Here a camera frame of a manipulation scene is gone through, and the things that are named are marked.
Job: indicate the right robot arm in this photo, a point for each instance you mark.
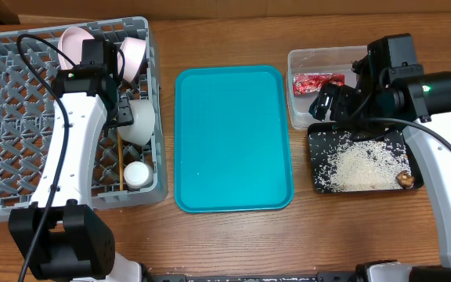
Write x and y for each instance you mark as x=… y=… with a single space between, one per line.
x=393 y=89

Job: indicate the wooden chopstick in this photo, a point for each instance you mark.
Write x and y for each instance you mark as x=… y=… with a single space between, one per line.
x=120 y=150

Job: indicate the pink small bowl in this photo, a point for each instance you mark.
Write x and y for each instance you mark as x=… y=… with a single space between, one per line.
x=134 y=51

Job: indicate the teal plastic tray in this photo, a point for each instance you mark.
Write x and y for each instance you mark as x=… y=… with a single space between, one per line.
x=231 y=140

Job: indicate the clear plastic bin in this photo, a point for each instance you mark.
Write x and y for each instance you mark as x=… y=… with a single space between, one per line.
x=335 y=60

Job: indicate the red snack wrapper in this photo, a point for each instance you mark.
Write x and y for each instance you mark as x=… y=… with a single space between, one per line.
x=303 y=84

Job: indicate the grey dish rack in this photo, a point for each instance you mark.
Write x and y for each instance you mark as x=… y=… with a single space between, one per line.
x=28 y=57

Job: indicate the grey small bowl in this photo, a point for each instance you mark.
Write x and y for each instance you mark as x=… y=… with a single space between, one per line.
x=142 y=128

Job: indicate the white round plate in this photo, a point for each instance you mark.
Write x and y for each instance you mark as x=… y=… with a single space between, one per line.
x=70 y=43

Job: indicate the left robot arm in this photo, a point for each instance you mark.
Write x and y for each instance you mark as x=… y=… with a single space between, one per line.
x=58 y=234

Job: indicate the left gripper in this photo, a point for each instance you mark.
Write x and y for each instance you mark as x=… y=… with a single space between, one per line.
x=126 y=115

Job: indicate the white paper cup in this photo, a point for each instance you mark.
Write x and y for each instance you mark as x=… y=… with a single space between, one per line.
x=138 y=175

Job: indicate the black food waste tray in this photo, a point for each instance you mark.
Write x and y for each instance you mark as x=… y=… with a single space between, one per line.
x=319 y=156

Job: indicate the brown food scrap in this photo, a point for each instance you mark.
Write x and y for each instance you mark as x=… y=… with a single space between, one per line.
x=405 y=180

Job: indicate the pile of rice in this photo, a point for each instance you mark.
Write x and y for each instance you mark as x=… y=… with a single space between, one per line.
x=362 y=166

